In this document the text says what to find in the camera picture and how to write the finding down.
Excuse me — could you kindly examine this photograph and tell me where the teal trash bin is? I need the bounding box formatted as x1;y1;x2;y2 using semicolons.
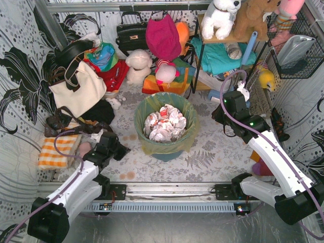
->
133;92;199;163

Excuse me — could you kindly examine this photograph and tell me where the yellow trash bag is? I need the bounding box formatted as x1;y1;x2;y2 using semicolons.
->
134;92;200;155

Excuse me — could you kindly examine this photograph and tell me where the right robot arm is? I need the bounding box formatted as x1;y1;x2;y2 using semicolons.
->
213;91;323;225

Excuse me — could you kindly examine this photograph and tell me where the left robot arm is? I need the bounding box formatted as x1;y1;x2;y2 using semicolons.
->
27;132;130;242

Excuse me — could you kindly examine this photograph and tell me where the crumpled paper trash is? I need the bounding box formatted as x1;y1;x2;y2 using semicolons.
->
143;104;187;143

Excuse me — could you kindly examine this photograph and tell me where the brown patterned bag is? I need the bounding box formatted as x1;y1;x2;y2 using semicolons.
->
44;106;113;138

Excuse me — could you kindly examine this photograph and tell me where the cream canvas tote bag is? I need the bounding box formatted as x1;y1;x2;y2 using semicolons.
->
50;61;107;117

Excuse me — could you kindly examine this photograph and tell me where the colorful printed bag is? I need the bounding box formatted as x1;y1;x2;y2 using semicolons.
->
83;43;118;72

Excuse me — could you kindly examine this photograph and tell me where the magenta cloth bag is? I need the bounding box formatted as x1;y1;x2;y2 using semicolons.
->
146;14;181;61

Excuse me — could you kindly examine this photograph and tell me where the yellow plush duck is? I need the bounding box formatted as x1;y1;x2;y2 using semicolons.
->
257;62;275;92

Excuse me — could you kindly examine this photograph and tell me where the wooden shelf rack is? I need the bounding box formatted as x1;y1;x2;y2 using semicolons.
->
189;14;269;94

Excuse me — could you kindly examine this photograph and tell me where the teal folded cloth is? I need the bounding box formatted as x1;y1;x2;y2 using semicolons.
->
190;37;257;75

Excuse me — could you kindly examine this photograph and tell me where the orange checkered towel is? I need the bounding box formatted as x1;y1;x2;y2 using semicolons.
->
37;135;82;170

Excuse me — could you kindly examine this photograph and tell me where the red cloth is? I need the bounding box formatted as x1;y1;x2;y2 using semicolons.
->
97;60;130;92

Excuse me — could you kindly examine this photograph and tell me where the rainbow striped cloth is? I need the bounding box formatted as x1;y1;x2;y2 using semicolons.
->
142;67;196;95

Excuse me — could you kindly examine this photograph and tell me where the silver foil pouch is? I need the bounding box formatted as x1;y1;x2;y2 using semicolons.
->
277;35;316;66

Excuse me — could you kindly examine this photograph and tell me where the brown teddy bear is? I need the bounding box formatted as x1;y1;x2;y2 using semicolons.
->
233;0;281;41

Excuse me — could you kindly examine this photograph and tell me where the white plush dog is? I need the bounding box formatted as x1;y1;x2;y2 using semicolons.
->
201;0;241;40

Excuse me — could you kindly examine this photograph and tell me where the orange plush toy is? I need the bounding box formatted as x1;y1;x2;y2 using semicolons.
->
175;22;189;56

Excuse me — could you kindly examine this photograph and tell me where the cream plush lamb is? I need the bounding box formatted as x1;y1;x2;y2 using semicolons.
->
126;49;152;85

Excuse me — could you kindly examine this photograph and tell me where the black leather handbag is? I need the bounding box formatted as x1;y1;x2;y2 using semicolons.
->
115;11;149;55

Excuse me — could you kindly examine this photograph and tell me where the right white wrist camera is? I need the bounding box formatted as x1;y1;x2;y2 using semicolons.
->
236;81;250;102

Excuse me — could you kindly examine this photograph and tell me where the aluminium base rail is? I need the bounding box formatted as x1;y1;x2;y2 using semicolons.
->
37;181;309;213

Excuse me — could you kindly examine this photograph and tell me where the blue handled mop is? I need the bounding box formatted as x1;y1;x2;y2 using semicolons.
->
207;31;259;102

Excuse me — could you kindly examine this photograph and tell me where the black wire basket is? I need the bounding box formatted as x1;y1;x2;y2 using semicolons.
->
267;12;323;79

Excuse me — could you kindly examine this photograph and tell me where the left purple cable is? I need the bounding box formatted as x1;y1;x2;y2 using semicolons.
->
4;129;99;243

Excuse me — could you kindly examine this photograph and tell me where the purple cable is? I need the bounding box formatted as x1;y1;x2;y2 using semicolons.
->
219;70;324;240
4;129;99;243

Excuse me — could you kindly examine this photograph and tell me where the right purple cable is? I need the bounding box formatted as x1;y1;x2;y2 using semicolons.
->
219;70;324;240

